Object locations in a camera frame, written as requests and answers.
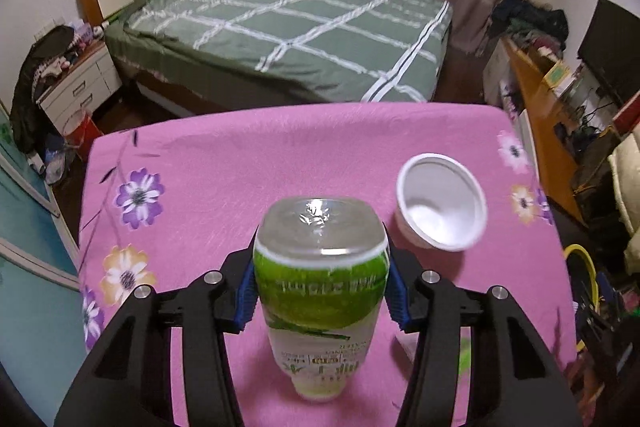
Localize black television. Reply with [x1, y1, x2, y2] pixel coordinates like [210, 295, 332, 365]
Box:
[577, 0, 640, 108]

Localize white yogurt tub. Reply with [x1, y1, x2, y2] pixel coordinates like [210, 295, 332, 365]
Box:
[395, 153, 488, 253]

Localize yellow rimmed trash bin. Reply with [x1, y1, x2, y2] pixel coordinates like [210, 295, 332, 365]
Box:
[564, 244, 600, 352]

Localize red bucket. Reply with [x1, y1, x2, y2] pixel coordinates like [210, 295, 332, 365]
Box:
[62, 108, 103, 161]

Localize pink floral tablecloth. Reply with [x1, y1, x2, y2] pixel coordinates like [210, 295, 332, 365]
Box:
[80, 103, 575, 426]

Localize white green drink bottle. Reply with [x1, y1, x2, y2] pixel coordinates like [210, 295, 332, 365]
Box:
[253, 197, 390, 401]

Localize bed with green plaid duvet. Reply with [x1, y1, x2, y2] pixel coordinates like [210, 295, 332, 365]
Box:
[78, 0, 454, 116]

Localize pile of clothes on desk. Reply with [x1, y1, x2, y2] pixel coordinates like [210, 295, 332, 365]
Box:
[486, 0, 570, 53]

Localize dark clothes on nightstand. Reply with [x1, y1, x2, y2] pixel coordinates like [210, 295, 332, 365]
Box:
[10, 25, 93, 156]

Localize white nightstand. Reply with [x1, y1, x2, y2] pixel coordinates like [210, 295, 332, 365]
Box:
[37, 40, 122, 133]

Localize sliding wardrobe door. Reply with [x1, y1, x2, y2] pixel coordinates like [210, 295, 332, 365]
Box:
[1, 109, 86, 426]

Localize cream and red puffer jacket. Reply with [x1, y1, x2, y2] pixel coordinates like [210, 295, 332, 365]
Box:
[608, 124, 640, 274]

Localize wooden desk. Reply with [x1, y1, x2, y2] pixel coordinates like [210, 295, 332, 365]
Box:
[483, 37, 594, 227]

